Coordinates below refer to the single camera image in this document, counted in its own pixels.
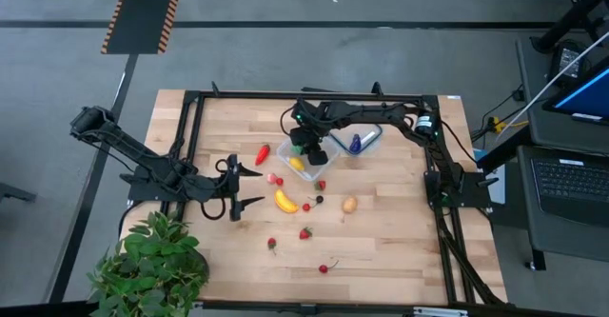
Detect black power cable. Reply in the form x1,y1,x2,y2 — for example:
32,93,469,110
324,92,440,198
469,84,527,143

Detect clear plastic tupperware container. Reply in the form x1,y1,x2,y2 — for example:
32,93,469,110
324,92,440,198
275,134,342,183

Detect clear lid blue rim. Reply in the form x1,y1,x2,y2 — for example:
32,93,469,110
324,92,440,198
327,122,384,157

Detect white cable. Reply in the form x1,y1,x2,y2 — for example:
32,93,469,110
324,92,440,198
493,30,609,146

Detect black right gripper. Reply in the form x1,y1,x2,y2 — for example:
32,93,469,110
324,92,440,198
288,98,332,167

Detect black aluminium table frame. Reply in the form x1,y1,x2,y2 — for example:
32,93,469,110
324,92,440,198
159,81,509,317

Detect yellow toy banana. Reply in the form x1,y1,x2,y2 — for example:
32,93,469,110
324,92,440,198
273,188,301,215

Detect black cable bundle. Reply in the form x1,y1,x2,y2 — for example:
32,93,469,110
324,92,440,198
435,205,508,307

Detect black stand legs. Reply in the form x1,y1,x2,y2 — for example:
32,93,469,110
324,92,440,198
530,0,609,54

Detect black power adapter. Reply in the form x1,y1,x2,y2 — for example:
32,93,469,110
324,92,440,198
546,39,594,89

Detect monitor with blue screen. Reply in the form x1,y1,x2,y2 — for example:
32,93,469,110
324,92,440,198
541,54,609,127

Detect grey laptop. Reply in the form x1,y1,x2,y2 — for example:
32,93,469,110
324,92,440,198
517,144,609,228

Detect red toy chili pepper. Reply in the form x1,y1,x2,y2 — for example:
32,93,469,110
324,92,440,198
254,143,271,167

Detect black mat orange striped edges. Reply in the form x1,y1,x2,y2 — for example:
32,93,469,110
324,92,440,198
100,0,187,55

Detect white metal bracket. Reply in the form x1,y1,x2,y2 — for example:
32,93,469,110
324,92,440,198
411,306,470,317

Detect grey desk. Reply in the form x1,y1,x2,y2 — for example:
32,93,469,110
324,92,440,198
516,34,609,271

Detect yellow cable connector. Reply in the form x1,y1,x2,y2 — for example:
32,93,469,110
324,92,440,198
492,116,529,133

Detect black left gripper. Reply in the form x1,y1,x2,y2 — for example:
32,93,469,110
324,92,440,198
214,153,266,222

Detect green potted plant black pot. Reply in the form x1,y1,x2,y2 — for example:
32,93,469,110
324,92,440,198
86,210,211,317

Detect dark grey furniture leg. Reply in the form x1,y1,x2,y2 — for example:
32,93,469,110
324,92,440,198
0,182,38,204

